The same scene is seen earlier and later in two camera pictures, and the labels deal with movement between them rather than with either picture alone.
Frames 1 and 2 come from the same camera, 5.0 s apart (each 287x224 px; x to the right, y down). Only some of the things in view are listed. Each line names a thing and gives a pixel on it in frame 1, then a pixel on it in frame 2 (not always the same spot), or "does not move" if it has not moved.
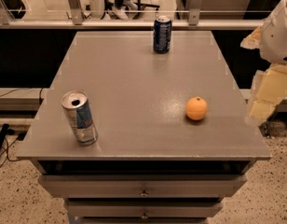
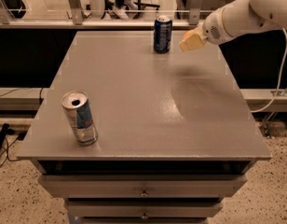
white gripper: x=278 y=36 to x=212 y=29
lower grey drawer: x=143 y=208 does not move
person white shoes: x=120 y=12 does not move
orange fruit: x=196 y=108 to x=189 y=34
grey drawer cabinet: x=151 y=163 does not move
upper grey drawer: x=142 y=186 does not move
